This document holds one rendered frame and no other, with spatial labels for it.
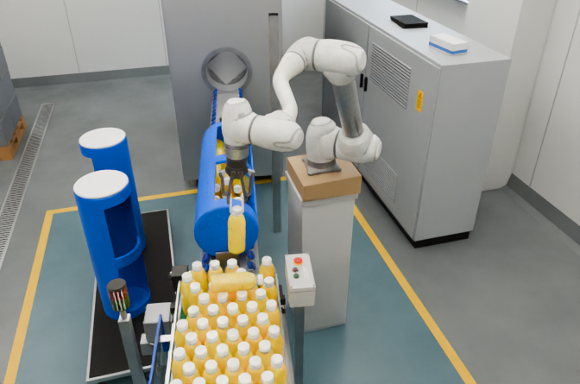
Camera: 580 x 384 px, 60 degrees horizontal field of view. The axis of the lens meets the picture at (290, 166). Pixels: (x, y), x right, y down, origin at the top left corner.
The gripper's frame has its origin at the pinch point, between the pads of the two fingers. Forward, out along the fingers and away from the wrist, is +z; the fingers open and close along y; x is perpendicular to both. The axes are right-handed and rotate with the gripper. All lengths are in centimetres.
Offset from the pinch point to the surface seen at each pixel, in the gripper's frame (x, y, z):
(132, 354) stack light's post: 25, 39, 49
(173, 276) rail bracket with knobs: -7.0, 26.0, 39.8
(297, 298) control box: 16.6, -22.8, 33.0
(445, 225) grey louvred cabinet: -133, -160, 107
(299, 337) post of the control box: 8, -27, 64
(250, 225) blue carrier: -21.1, -6.7, 24.8
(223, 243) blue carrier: -21.6, 5.1, 34.5
